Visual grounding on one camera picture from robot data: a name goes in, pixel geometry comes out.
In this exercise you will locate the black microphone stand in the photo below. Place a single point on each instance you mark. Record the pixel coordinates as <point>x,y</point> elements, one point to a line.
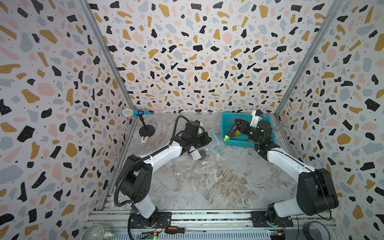
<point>145,130</point>

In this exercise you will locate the dark eggplant toy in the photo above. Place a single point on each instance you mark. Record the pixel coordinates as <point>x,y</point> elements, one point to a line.
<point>228,136</point>

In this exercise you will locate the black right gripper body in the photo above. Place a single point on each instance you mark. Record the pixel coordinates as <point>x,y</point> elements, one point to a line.
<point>243,127</point>

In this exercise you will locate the blue microphone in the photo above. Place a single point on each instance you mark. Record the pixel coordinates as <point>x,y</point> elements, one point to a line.
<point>130,112</point>

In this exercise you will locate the teal plastic basket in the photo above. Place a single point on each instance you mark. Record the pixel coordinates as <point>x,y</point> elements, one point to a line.
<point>236,139</point>

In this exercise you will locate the pink white small device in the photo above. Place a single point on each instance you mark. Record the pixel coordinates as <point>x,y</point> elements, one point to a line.
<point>144,140</point>

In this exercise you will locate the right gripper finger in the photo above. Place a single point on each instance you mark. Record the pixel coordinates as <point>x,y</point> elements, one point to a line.
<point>236,125</point>
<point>240,132</point>

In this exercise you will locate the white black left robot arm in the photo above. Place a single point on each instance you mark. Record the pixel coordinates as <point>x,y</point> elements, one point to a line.
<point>134,181</point>

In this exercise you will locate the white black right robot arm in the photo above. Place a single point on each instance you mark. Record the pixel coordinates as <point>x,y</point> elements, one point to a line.
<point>315,191</point>

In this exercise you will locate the dark avocado toy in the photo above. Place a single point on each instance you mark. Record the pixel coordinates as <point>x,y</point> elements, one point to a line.
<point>202,155</point>

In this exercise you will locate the grey tape roll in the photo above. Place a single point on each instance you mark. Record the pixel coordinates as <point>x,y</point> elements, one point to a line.
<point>315,231</point>

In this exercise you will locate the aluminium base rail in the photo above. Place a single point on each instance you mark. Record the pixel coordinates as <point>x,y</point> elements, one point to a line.
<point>219,224</point>

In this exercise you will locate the orange handle screwdriver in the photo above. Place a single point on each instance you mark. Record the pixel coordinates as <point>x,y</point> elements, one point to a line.
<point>173,230</point>

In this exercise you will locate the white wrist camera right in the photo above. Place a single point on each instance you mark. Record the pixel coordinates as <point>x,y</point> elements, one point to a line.
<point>256,117</point>

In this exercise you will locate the clear zip top bag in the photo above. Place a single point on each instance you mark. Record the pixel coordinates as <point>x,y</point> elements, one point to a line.
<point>221,181</point>

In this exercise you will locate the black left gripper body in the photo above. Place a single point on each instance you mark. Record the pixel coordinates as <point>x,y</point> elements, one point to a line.
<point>199,140</point>

